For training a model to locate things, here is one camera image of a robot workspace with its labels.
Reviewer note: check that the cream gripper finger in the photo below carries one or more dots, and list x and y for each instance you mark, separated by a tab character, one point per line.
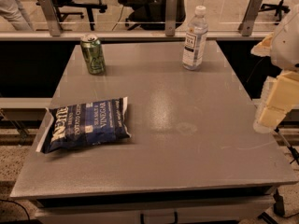
279	96
263	48

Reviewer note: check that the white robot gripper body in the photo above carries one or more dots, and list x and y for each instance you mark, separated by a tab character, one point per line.
287	48

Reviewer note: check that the clear plastic water bottle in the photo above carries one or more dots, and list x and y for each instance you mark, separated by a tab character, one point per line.
195	39

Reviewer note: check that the blue potato chip bag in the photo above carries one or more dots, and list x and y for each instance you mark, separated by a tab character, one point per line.
84	125

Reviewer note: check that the black office chair middle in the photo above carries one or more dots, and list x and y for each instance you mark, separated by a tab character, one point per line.
150	14

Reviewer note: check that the green soda can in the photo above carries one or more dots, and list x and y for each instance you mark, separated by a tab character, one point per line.
93	54

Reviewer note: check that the glass barrier panel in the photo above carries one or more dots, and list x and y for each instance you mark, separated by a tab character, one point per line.
116	15

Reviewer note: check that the person in light trousers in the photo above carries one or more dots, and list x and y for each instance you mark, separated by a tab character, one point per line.
14	12

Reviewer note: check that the right metal glass bracket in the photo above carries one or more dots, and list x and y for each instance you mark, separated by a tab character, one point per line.
246	26

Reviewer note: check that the metal glass bracket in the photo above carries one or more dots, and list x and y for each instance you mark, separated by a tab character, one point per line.
49	12
170	17
246	26

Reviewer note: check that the middle metal glass bracket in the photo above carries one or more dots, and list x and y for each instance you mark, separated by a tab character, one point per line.
170	17

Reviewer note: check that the black drawer handle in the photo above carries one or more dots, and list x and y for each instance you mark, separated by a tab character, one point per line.
159	218

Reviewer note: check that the left metal glass bracket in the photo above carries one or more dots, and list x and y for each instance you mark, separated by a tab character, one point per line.
49	12

